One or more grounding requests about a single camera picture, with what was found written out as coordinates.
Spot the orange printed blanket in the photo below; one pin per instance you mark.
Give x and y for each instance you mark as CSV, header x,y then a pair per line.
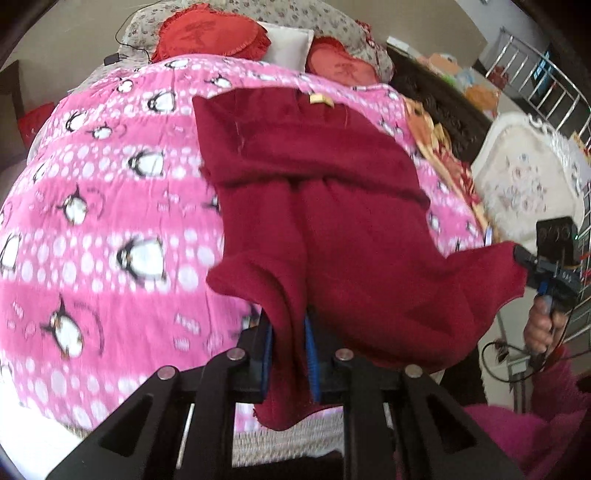
x,y
443,157

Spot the small red heart pillow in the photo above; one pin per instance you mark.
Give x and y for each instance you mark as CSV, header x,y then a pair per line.
x,y
341,64

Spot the person's right forearm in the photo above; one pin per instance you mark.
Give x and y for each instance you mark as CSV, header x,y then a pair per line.
x,y
561,383

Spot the red paper bag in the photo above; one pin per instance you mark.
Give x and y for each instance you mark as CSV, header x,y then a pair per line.
x,y
34,124

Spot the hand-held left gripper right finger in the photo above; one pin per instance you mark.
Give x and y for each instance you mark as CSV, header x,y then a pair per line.
x,y
312,364

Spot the dark carved wooden bed board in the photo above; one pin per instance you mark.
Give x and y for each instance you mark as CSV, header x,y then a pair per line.
x,y
434,101

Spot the white pillow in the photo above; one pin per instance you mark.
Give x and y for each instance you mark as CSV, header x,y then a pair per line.
x,y
288,46

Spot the woven bed mat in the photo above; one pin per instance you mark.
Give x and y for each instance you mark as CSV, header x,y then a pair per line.
x,y
286,443

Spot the pink penguin print blanket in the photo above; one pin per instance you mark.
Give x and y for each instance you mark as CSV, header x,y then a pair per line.
x,y
175,295

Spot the white ornate upholstered headboard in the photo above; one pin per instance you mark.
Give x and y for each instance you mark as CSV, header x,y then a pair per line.
x,y
517,184

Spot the black charger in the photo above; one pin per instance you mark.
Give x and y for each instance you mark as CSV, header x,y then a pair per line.
x,y
111,60

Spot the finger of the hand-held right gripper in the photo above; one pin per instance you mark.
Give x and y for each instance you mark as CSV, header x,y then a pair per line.
x,y
526,258

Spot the person's pink fleece clothing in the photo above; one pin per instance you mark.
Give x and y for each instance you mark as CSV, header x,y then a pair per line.
x,y
531,443

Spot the person's right hand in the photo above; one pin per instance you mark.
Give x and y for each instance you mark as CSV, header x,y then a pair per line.
x,y
535,330

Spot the metal railing rack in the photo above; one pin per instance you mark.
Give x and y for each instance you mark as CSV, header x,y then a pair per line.
x,y
531,45

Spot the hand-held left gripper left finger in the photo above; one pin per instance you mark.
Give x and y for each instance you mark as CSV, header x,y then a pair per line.
x,y
265,364

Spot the large red heart pillow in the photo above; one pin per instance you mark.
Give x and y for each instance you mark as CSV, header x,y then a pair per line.
x,y
207,32

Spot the dark red fleece sweater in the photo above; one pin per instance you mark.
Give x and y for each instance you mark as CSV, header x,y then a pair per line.
x,y
351,221

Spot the red ruffled cloth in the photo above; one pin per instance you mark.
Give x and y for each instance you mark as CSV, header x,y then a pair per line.
x,y
364,32

